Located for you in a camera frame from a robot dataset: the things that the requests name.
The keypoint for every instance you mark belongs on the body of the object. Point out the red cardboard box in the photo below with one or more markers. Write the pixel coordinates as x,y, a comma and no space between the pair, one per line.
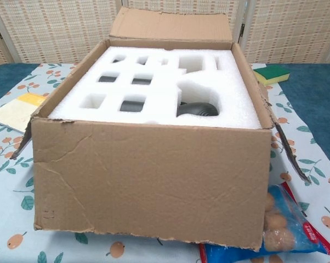
154,178

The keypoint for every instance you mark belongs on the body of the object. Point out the black domed ribbed part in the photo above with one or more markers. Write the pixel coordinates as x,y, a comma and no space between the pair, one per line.
198,109

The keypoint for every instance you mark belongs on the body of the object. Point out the white foam insert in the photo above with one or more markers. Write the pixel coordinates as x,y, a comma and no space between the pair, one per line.
159,90

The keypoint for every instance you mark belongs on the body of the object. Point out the green yellow sponge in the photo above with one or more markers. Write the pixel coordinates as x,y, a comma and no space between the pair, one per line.
272,72

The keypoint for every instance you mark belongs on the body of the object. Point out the woven folding screen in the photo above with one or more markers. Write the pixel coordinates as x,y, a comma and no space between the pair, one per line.
58,27

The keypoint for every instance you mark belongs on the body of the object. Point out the yellow white notebook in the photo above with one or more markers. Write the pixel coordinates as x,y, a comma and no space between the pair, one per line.
14,112

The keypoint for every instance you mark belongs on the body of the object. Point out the blue snack bag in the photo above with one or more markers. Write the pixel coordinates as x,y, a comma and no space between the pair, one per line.
296,233

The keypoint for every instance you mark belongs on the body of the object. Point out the floral print tablecloth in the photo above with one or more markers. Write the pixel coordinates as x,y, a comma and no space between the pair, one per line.
11,233

